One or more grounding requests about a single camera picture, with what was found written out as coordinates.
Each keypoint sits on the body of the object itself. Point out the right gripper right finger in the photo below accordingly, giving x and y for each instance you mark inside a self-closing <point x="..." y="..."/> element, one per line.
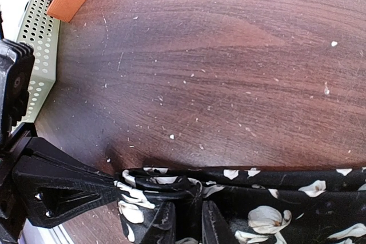
<point x="214" y="227"/>

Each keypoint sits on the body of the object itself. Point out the pale green perforated basket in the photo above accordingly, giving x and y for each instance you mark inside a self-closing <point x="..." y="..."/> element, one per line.
<point x="41" y="32"/>

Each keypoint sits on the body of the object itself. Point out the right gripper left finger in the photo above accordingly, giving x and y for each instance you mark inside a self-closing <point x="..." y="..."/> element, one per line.
<point x="162" y="229"/>

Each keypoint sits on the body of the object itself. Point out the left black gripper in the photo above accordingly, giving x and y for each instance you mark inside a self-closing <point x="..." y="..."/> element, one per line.
<point x="48" y="186"/>

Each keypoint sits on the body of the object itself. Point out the black white floral tie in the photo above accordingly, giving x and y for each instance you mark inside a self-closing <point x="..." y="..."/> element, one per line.
<point x="326" y="206"/>

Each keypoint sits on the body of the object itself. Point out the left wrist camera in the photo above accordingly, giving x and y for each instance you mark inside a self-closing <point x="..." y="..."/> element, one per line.
<point x="17" y="61"/>

